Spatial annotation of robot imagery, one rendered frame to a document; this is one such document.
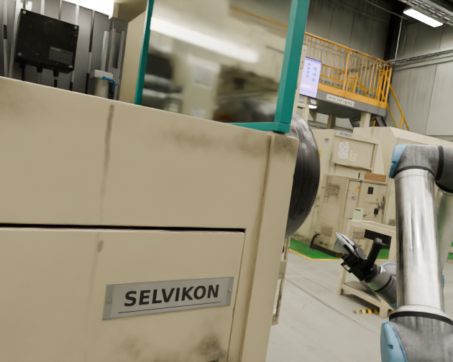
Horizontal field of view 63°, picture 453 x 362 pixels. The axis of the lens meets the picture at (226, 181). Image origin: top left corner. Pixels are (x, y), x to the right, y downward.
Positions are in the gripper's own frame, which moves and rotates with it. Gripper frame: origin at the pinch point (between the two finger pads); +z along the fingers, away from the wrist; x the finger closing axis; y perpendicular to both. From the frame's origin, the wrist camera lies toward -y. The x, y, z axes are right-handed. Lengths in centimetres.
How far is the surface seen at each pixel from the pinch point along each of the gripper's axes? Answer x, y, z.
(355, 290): 201, 117, -120
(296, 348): 71, 114, -68
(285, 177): -91, -39, 39
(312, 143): 3.7, -17.8, 32.0
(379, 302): 182, 98, -132
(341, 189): 422, 121, -82
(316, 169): -1.1, -13.1, 24.6
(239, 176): -96, -37, 43
